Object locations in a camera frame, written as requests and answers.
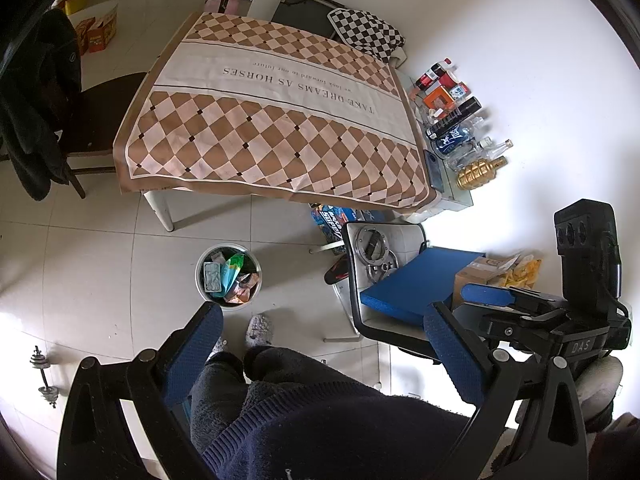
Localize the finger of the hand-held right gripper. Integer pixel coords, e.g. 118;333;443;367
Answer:
460;282;547;312
432;301;484;330

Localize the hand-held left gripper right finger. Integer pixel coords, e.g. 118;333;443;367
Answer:
423;303;597;480

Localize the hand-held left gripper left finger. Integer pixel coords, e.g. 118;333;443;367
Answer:
56;301;224;480

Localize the white round trash bin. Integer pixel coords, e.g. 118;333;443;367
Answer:
195;242;263;314

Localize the person's right forearm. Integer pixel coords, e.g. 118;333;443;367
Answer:
570;355;640;443

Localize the brown cardboard box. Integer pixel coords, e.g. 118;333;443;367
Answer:
453;255;522;307

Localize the yellow snack bag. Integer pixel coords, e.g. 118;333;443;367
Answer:
500;254;544;291

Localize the blue foam board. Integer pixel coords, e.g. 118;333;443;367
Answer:
358;246;487;327

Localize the glass side table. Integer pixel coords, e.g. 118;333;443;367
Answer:
400;72;475;222

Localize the gold grenade-shaped bottle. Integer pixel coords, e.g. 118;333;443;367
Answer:
455;156;509;191

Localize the person's navy knit sweater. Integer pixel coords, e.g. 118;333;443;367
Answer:
202;385;506;480

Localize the dark blue phone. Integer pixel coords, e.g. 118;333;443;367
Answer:
423;149;446;194

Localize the clear glass bottle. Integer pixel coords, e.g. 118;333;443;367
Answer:
446;137;514;171

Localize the white table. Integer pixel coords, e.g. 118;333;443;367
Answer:
142;187;175;233

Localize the black dumbbell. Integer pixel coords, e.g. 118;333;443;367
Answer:
29;345;59;409

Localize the blue glass bottle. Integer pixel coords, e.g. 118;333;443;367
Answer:
433;127;474;159

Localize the blue printed carton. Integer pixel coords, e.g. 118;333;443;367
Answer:
309;202;352;247

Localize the black spray can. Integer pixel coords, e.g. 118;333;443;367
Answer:
425;99;482;142

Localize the red-capped dark soda bottle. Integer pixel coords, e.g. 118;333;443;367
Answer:
416;59;454;94

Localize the brown checkered lettered tablecloth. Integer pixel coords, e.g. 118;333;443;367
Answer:
112;11;441;213

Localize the wooden chair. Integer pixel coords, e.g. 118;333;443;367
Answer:
55;72;151;199

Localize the black white checkered cushion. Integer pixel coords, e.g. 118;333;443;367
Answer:
327;8;407;64

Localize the black jacket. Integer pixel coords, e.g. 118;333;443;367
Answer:
0;7;84;202

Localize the orange printed cardboard box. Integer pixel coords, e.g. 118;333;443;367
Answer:
75;5;119;54

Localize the black folding bed frame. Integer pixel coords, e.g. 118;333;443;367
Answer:
272;0;347;41

